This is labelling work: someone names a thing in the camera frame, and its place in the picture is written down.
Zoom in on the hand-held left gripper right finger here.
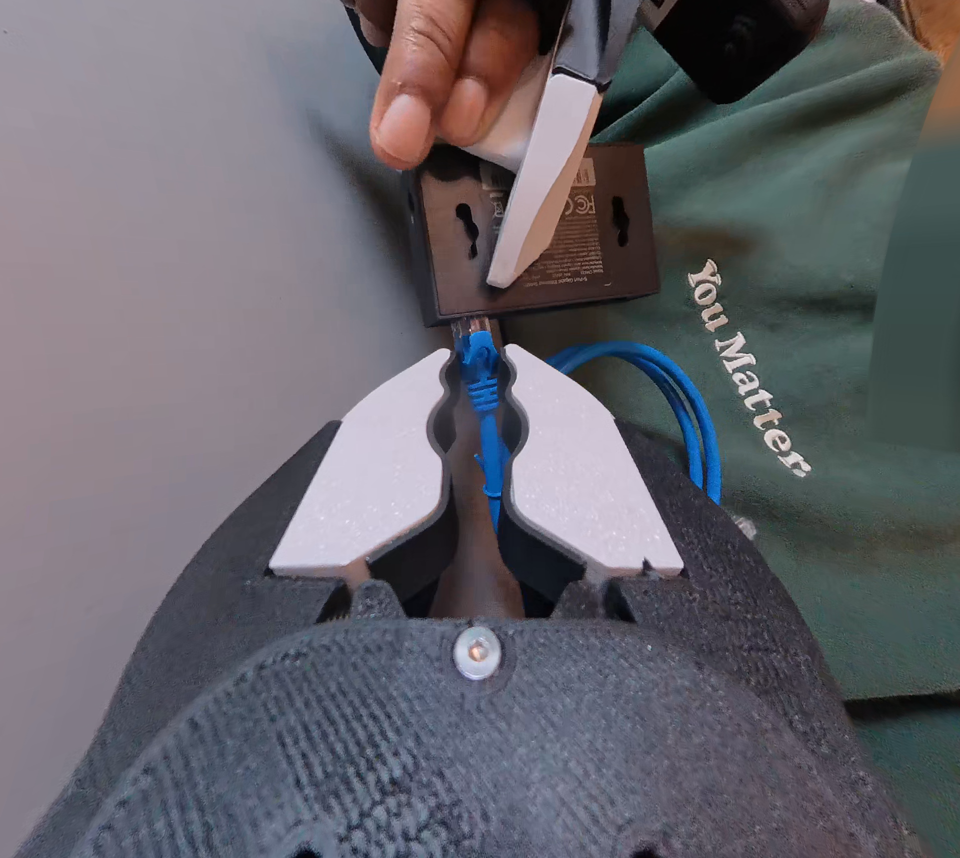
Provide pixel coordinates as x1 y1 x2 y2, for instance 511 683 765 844
498 344 685 580

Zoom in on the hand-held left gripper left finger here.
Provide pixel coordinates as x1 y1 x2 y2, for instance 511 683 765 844
268 348 459 577

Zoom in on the person's right hand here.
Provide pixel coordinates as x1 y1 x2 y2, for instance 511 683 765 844
288 0 558 170

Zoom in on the black network switch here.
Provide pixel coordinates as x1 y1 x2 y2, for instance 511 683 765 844
401 141 663 328

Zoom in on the green sweatshirt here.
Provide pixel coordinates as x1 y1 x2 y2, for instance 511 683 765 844
525 0 960 858

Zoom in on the blue ethernet cable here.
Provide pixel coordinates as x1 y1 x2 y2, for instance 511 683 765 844
452 318 723 523

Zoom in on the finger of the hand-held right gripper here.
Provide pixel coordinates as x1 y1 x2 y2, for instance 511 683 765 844
486 69 609 290

